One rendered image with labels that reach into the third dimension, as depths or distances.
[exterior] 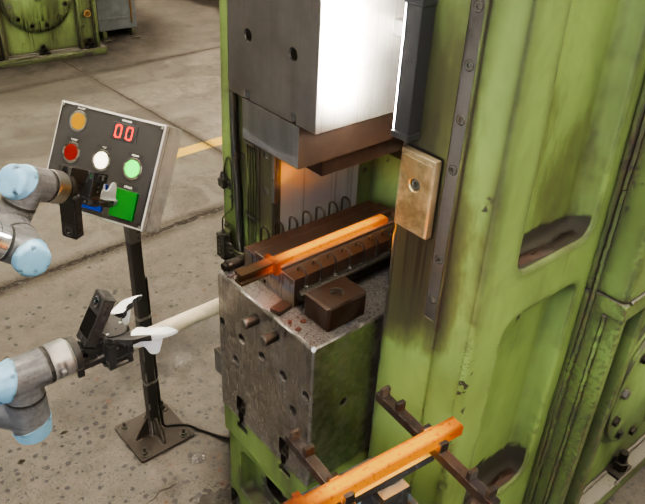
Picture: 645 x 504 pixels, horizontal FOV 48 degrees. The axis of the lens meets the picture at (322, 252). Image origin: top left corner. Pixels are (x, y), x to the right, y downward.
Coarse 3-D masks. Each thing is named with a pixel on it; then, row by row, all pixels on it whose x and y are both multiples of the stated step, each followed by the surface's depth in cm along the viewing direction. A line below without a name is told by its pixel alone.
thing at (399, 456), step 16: (432, 432) 131; (448, 432) 131; (400, 448) 127; (416, 448) 127; (432, 448) 130; (368, 464) 124; (384, 464) 124; (400, 464) 126; (336, 480) 121; (352, 480) 121; (368, 480) 122; (304, 496) 118; (320, 496) 118; (336, 496) 118
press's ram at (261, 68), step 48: (240, 0) 146; (288, 0) 134; (336, 0) 130; (384, 0) 137; (240, 48) 151; (288, 48) 139; (336, 48) 135; (384, 48) 143; (288, 96) 144; (336, 96) 140; (384, 96) 149
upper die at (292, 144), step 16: (256, 112) 154; (272, 112) 150; (256, 128) 156; (272, 128) 152; (288, 128) 147; (352, 128) 155; (368, 128) 158; (384, 128) 161; (256, 144) 158; (272, 144) 154; (288, 144) 149; (304, 144) 147; (320, 144) 150; (336, 144) 154; (352, 144) 157; (368, 144) 160; (288, 160) 151; (304, 160) 149; (320, 160) 152
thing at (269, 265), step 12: (384, 216) 188; (348, 228) 182; (360, 228) 182; (324, 240) 176; (336, 240) 178; (288, 252) 171; (300, 252) 171; (252, 264) 165; (264, 264) 166; (276, 264) 166; (240, 276) 162; (252, 276) 165; (264, 276) 166
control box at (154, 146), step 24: (96, 120) 191; (120, 120) 188; (144, 120) 186; (96, 144) 190; (120, 144) 188; (144, 144) 185; (168, 144) 186; (48, 168) 196; (96, 168) 190; (120, 168) 188; (144, 168) 185; (168, 168) 189; (144, 192) 185; (96, 216) 190; (144, 216) 185
